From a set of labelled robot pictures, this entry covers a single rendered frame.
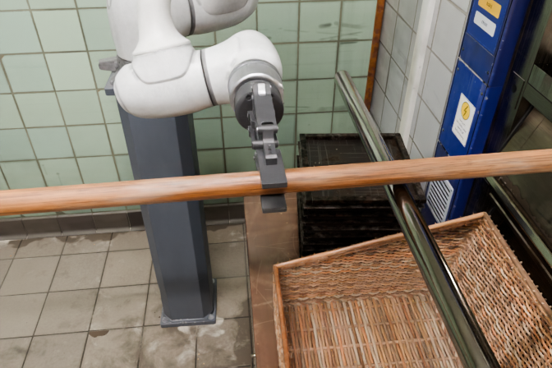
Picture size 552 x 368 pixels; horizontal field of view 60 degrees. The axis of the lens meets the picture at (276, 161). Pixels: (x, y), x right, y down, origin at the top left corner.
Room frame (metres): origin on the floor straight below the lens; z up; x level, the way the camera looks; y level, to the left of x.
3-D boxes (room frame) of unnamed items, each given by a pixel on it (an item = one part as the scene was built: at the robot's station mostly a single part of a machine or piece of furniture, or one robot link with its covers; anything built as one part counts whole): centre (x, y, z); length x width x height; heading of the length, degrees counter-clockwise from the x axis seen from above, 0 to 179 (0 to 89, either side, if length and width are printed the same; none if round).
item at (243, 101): (0.62, 0.02, 1.19); 0.09 x 0.07 x 0.08; 7
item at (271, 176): (0.46, 0.01, 1.21); 0.07 x 0.03 x 0.01; 7
